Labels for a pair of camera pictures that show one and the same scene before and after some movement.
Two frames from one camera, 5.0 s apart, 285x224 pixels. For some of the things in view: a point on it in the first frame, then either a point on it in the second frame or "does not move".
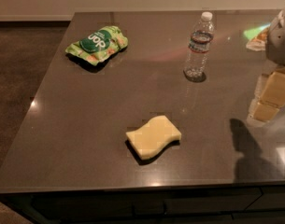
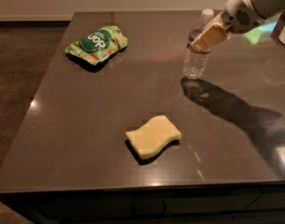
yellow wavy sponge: (149, 139) does not move
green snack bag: (98, 44) does not move
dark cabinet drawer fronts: (259, 204) does not move
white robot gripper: (280, 41) → (238, 18)
